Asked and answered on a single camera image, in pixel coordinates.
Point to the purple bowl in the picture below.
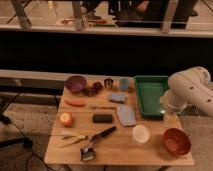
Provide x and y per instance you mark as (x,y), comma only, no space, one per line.
(76,83)

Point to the red yellow apple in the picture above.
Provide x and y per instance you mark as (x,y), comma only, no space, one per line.
(66,119)

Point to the blue grey cloth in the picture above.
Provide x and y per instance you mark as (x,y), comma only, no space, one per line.
(126,115)

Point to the black tripod stand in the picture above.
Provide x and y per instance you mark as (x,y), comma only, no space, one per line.
(11,133)

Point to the white plastic cup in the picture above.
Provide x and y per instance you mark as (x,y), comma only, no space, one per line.
(140,134)

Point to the green plastic tray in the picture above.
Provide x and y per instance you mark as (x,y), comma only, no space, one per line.
(149,89)

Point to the light blue cup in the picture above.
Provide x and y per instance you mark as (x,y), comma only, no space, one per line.
(123,84)

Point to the seated person in background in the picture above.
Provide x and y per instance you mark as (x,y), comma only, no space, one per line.
(149,13)

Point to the red bowl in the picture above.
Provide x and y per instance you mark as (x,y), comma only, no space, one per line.
(176,142)

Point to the black eraser block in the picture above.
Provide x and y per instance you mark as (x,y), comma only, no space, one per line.
(102,118)

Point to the small blue sponge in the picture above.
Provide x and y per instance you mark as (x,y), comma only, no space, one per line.
(117,98)

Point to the dark red grape bunch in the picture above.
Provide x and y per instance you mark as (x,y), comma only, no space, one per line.
(93,90)

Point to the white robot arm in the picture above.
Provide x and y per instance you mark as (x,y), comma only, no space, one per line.
(189,86)

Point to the yellow green banana peel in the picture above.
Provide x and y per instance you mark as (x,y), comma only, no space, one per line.
(69,138)

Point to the orange carrot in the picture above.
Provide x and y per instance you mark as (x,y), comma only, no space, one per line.
(75,103)

